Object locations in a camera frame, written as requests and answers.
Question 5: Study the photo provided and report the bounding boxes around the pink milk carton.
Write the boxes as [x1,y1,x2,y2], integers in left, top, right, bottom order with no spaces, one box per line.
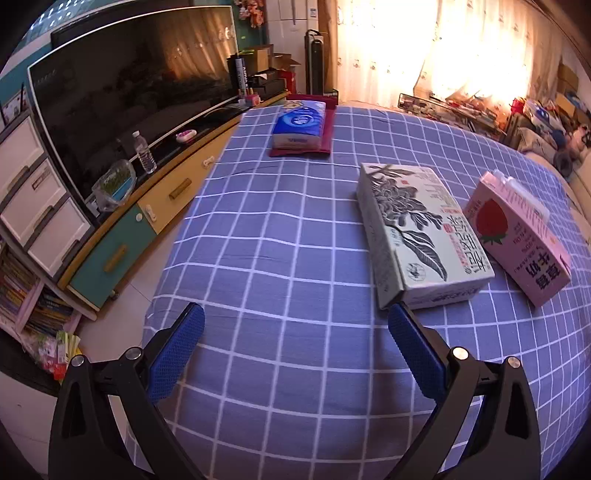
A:
[462,169,573,308]

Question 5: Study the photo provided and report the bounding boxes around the yellow teal television cabinet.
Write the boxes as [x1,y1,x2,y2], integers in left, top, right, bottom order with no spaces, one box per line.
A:
[58,90,291,321]

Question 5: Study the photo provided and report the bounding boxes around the dark red flat box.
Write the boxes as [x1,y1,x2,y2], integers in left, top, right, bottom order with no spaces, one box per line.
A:
[269,93,338,158]

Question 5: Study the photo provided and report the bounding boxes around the tall brown board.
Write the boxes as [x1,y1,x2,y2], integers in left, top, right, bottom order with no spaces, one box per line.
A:
[318,0,340,93]

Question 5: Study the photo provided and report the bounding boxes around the artificial flower decoration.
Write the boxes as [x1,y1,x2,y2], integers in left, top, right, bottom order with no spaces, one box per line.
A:
[233,0,269,28]

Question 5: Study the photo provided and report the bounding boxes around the clear water bottle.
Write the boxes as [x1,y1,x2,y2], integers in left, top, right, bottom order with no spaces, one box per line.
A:
[131,130,158,175]

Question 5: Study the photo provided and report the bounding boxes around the black printed tube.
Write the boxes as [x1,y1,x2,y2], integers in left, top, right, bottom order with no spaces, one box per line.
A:
[229,54,252,97]

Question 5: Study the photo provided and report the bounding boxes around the sheer window curtain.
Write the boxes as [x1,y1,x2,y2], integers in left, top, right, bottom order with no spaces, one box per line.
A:
[337,0,568,125]

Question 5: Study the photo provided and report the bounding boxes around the beige sofa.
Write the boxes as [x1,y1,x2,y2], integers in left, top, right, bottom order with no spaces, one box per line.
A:
[505,124,591,241]

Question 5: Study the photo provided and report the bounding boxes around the green flower print box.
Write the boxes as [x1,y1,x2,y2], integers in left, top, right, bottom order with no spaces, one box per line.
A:
[355,162,496,311]

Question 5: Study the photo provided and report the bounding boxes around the blue tissue pack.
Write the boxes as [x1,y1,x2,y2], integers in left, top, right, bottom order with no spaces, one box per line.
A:
[271,100,327,151]

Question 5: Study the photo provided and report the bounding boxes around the stack of cardboard boxes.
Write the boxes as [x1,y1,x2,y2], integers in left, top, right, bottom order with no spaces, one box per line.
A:
[554,62,591,121]

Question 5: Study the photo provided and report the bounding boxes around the colourful packets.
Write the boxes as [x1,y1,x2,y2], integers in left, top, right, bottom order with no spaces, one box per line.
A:
[23,330,81,381]

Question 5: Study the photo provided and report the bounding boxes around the black flat television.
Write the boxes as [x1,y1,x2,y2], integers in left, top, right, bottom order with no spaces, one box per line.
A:
[27,6,241,208]

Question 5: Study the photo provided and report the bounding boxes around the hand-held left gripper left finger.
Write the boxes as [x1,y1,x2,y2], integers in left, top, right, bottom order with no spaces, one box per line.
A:
[47,302,206,480]

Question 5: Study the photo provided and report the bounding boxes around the blue checked tablecloth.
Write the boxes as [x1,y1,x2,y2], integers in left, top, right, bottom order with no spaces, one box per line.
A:
[122,105,591,480]

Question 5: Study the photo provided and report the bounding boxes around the row of books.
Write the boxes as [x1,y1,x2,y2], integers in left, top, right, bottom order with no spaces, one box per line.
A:
[0,244,81,342]

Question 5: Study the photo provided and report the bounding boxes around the black tower fan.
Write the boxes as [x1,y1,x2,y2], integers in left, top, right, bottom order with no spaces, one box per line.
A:
[304,28,326,95]

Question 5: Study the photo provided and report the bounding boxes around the black storage box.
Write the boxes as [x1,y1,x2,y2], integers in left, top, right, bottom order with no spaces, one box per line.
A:
[249,76,289,100]

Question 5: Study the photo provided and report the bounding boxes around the cluttered glass table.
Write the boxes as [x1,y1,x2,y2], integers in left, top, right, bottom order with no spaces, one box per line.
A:
[398,90,509,139]

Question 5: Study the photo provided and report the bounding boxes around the white refrigerator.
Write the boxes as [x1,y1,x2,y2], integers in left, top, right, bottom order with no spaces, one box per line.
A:
[265,0,324,44]

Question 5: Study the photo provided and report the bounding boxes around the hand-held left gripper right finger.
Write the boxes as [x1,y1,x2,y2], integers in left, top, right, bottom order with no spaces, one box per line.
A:
[387,302,542,480]

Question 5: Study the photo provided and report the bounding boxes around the white drawer unit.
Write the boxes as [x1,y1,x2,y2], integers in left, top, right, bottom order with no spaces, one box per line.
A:
[0,111,95,282]

